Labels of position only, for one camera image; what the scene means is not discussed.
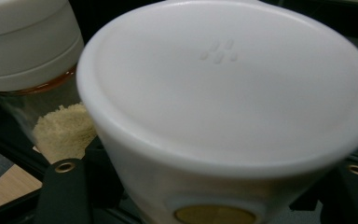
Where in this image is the black metal shelf rack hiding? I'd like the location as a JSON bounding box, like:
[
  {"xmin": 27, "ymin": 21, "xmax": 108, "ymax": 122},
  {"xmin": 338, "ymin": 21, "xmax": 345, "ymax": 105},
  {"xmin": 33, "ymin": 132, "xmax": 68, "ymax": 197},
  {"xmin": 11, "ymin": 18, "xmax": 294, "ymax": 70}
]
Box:
[{"xmin": 0, "ymin": 0, "xmax": 358, "ymax": 224}]

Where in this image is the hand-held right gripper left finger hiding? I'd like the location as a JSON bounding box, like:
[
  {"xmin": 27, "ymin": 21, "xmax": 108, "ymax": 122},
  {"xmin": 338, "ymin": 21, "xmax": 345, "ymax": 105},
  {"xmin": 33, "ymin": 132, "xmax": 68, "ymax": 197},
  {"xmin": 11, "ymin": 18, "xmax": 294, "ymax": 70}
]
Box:
[{"xmin": 34, "ymin": 158, "xmax": 93, "ymax": 224}]

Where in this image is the glass jar with round white lid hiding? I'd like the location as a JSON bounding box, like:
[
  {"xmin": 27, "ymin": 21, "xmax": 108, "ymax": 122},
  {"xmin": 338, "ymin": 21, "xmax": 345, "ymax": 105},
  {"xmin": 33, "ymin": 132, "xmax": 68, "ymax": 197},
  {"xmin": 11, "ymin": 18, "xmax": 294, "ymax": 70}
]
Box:
[{"xmin": 0, "ymin": 0, "xmax": 98, "ymax": 165}]

